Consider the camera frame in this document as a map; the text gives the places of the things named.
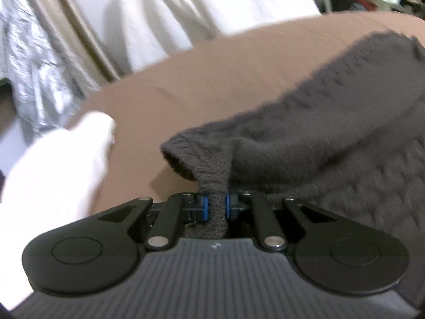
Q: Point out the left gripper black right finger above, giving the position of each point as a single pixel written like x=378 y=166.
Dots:
x=292 y=225

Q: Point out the silver foil sheet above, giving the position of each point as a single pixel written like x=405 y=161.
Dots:
x=49 y=69

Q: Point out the brown table cloth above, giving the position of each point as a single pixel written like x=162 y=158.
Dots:
x=215 y=80

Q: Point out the white garment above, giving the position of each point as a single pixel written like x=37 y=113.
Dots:
x=52 y=184

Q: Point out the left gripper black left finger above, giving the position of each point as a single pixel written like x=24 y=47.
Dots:
x=158 y=225

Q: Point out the dark grey knitted sweater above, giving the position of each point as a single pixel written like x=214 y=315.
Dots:
x=350 y=139

